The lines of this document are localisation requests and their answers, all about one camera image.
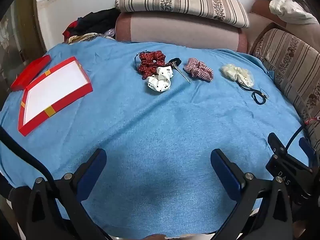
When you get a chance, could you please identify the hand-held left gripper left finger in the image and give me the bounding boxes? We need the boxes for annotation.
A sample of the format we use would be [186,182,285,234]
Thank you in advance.
[25,148,113,240]

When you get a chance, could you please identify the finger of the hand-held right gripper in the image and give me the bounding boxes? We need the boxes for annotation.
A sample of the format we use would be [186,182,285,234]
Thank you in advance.
[267,132,290,160]
[299,137,317,167]

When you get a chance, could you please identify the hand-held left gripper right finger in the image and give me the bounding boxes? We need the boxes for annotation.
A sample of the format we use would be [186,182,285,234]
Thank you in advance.
[210,149,294,240]

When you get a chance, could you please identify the cream brown-dotted scrunchie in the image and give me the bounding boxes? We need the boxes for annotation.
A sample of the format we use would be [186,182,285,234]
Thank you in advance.
[220,64,255,88]

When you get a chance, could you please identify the red box tray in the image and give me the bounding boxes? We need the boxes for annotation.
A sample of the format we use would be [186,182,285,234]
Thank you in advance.
[18,56,93,137]

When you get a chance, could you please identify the metal hair clip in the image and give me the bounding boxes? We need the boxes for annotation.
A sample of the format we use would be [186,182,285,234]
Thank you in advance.
[170,64,192,84]

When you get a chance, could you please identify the red plaid scrunchie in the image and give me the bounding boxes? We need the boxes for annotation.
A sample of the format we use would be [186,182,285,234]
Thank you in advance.
[184,57,214,82]

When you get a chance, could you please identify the white black-dotted scrunchie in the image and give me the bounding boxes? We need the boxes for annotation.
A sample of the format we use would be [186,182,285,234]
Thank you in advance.
[146,65,174,92]

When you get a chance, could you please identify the dark red dotted scrunchie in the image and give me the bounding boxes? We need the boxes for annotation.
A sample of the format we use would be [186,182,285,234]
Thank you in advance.
[137,50,165,80]

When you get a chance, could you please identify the small black hair tie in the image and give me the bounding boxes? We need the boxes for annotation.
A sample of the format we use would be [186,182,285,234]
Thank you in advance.
[168,57,183,68]

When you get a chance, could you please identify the thin dark elastic with charm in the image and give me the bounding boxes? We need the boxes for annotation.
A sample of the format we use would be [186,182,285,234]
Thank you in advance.
[239,82,272,105]

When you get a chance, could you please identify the blue blanket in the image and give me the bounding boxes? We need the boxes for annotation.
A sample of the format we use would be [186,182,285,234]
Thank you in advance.
[0,36,313,239]

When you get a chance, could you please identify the striped sofa seat cushion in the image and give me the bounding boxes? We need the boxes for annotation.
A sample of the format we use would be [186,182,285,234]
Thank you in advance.
[250,28,320,153]

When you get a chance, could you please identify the red box lid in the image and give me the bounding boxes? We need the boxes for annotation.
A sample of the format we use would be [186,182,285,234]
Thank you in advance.
[10,54,52,92]

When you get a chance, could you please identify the white cloth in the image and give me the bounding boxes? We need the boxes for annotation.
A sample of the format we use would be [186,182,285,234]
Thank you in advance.
[269,0,318,25]

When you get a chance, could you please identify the beige patterned scarf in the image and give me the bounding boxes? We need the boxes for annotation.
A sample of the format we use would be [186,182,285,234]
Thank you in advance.
[67,32,115,45]

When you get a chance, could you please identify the pile of dark clothes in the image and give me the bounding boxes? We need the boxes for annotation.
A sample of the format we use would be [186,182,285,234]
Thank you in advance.
[62,8,122,43]

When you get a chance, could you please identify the pink sofa cushion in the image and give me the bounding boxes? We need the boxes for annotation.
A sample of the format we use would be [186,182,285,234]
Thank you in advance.
[115,11,248,53]

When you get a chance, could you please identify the wooden glass cabinet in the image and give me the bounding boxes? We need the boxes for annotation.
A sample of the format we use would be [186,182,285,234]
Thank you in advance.
[0,5,45,93]

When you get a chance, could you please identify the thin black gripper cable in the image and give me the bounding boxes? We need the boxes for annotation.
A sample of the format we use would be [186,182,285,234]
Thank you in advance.
[285,126,307,153]

